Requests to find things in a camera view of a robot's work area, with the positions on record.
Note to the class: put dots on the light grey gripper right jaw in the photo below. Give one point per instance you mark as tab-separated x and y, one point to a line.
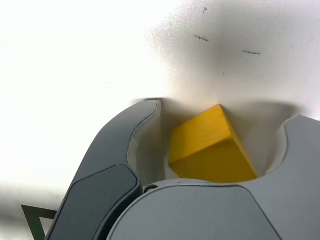
212	212

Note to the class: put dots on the yellow cube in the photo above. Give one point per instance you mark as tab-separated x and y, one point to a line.
207	140

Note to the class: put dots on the black tape square outline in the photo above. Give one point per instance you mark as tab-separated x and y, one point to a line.
28	212

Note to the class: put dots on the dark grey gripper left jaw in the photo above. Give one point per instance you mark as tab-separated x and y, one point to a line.
105	175

